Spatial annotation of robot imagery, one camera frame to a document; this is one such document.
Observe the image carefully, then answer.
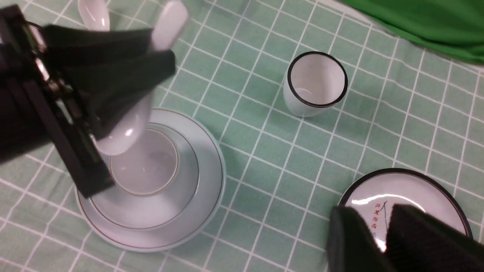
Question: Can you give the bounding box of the pale blue thin-rimmed bowl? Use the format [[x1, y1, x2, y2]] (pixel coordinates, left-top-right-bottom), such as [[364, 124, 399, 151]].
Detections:
[[91, 123, 199, 230]]

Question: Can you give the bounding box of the pale blue round plate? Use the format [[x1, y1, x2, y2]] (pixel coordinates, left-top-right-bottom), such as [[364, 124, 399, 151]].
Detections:
[[75, 108, 226, 252]]

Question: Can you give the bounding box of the green checkered tablecloth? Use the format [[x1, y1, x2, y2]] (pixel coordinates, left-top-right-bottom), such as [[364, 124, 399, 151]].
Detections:
[[0, 0, 484, 272]]

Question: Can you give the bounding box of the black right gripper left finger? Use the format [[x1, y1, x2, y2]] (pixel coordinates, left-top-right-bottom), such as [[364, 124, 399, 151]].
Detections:
[[326, 206, 396, 272]]

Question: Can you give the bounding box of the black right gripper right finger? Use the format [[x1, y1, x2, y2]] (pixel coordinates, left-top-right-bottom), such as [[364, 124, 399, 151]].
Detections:
[[385, 204, 484, 272]]

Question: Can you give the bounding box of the white spoon with printed handle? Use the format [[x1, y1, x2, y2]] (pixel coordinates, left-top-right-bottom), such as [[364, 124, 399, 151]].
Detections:
[[78, 0, 110, 31]]

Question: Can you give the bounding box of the green backdrop cloth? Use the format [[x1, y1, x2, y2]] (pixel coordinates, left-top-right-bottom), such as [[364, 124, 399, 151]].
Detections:
[[343, 0, 484, 66]]

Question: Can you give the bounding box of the black-rimmed cartoon plate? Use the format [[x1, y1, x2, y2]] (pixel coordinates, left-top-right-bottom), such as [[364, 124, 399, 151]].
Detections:
[[338, 168, 473, 252]]

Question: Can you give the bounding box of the black-rimmed white cup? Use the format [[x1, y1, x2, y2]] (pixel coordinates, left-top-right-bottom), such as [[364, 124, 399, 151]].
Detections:
[[283, 51, 349, 117]]

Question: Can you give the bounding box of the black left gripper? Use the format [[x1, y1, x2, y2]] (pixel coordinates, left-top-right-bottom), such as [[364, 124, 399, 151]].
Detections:
[[1, 5, 176, 198]]

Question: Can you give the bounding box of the plain pale blue spoon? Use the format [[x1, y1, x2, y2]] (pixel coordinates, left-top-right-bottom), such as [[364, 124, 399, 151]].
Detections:
[[95, 0, 189, 156]]

